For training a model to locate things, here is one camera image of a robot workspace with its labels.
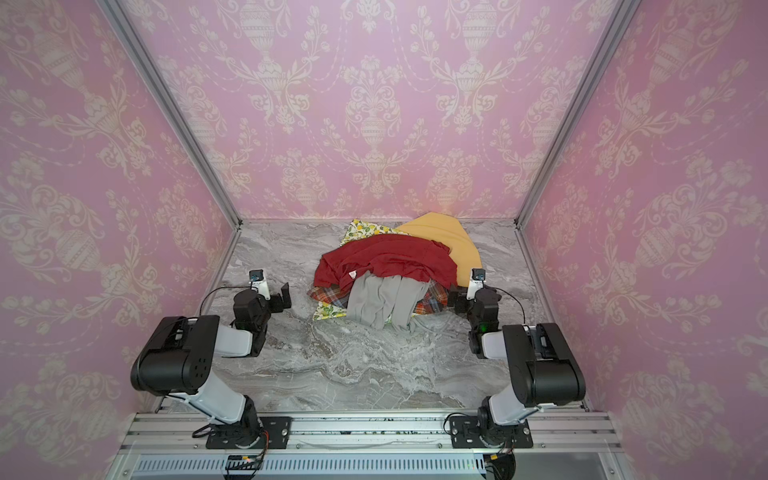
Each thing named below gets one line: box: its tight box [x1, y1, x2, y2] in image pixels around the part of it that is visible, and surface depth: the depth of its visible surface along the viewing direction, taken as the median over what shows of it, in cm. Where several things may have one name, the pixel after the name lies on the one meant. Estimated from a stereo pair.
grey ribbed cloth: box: [346, 272, 431, 330], surface depth 94 cm
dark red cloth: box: [314, 234, 459, 290], surface depth 101 cm
